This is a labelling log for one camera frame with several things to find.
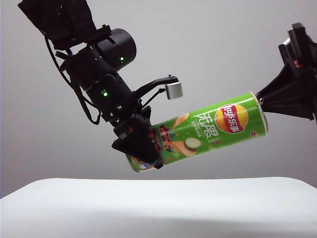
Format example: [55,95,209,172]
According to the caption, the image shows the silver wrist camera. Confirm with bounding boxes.
[165,80,184,100]

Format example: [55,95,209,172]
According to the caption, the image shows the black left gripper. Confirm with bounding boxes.
[101,98,164,170]

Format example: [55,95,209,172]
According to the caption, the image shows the green Lay's chips tub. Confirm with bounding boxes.
[125,91,269,174]

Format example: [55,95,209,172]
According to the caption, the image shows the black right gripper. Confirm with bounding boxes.
[256,22,317,121]

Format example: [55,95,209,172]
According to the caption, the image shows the thin black camera cable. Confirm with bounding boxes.
[140,88,166,108]

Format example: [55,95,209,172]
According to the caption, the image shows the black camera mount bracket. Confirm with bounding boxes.
[133,73,179,100]

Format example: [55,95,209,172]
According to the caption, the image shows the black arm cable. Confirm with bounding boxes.
[44,34,103,124]

